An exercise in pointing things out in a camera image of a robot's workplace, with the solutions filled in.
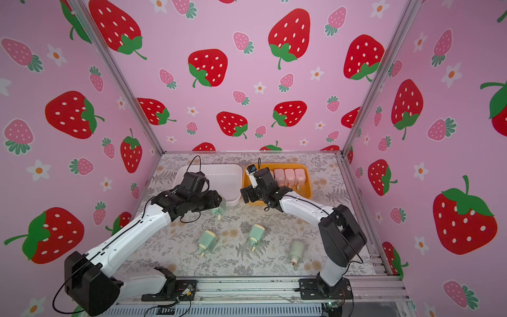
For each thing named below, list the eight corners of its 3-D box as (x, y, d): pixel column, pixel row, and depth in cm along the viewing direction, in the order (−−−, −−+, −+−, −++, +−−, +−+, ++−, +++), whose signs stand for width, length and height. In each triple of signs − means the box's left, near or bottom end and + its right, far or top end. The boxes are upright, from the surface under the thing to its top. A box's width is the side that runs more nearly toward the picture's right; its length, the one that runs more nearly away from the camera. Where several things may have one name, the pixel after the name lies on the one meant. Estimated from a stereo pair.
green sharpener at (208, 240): (201, 256, 84) (196, 250, 78) (204, 237, 90) (200, 230, 84) (216, 256, 84) (212, 250, 78) (218, 237, 90) (215, 230, 84)
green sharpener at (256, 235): (246, 247, 86) (245, 240, 80) (254, 230, 92) (254, 222, 85) (257, 252, 85) (256, 245, 79) (264, 234, 90) (264, 226, 84)
